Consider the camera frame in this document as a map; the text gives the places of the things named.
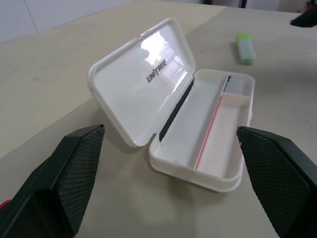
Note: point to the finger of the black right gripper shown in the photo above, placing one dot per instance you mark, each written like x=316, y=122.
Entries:
x=307, y=19

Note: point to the white open pencil case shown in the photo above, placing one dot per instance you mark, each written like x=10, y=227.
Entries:
x=138, y=99

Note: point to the green highlighter pen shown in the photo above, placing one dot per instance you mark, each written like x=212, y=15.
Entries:
x=245, y=52

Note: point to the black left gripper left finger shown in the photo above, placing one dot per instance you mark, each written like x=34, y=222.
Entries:
x=62, y=178

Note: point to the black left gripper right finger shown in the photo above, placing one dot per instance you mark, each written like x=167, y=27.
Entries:
x=277, y=178

